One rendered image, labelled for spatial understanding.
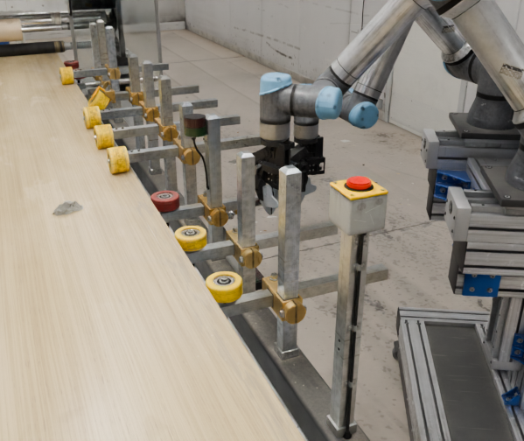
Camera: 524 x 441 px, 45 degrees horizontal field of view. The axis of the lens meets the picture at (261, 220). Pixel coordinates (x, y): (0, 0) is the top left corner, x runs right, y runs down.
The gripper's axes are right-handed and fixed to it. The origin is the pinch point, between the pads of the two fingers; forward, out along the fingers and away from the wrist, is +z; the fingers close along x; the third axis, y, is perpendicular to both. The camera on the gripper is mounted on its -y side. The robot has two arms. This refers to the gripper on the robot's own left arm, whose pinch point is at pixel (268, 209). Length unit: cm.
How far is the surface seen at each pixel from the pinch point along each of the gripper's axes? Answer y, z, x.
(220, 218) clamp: -18.3, 8.5, -1.8
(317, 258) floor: -85, 93, 115
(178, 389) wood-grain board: 38, 3, -57
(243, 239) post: 2.7, 3.9, -11.1
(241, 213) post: 2.4, -3.3, -11.3
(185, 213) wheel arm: -27.1, 8.4, -7.3
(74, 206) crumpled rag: -40, 2, -35
